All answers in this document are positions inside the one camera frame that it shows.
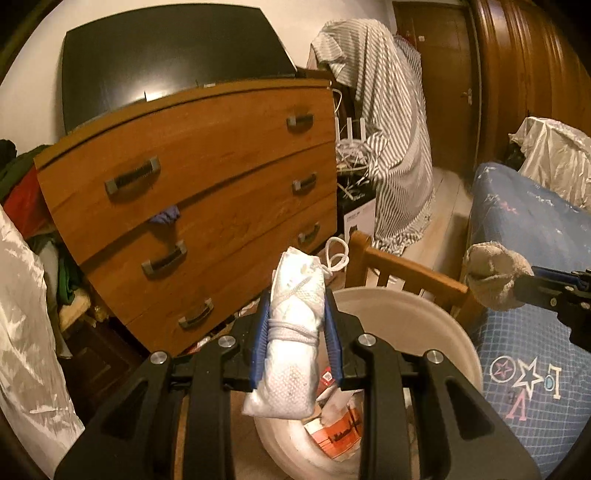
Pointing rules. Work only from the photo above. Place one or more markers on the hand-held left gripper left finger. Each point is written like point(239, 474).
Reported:
point(261, 341)

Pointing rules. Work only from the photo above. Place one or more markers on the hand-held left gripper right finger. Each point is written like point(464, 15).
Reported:
point(333, 341)

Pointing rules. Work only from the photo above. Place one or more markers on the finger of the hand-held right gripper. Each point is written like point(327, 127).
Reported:
point(558, 272)
point(540, 290)

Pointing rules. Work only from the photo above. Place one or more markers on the red carton box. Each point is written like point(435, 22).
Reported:
point(328, 374)

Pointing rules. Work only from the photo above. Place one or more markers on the white mesh pouch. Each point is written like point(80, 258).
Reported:
point(291, 369)

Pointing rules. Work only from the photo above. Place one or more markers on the beige sock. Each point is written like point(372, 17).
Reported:
point(494, 277)

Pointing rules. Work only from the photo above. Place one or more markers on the white plastic basin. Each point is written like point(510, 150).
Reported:
point(415, 314)

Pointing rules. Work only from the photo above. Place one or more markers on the orange white packet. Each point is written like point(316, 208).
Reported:
point(337, 438)

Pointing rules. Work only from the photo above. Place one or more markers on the blue checkered star blanket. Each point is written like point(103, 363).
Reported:
point(531, 230)

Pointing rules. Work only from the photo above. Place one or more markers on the white satin cloth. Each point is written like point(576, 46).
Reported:
point(558, 157)
point(27, 346)

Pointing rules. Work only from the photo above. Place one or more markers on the black and white appliance box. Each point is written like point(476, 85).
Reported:
point(358, 217)

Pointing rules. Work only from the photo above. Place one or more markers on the blue cloth in drawer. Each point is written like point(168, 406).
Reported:
point(166, 216)

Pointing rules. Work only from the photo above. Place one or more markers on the wooden chest of drawers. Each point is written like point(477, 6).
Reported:
point(207, 161)

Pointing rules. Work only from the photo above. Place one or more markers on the white router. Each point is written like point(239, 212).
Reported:
point(353, 140)

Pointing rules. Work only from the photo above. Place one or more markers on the pile of clothes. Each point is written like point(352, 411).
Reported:
point(60, 277)

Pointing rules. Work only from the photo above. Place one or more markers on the grey striped cloth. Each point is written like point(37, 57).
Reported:
point(408, 60)
point(392, 138)

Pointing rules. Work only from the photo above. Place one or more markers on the brown wooden door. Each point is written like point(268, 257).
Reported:
point(443, 92)

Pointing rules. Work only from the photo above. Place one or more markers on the brown wooden wardrobe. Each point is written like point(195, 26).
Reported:
point(531, 60)

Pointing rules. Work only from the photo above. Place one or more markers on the black television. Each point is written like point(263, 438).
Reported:
point(161, 55)

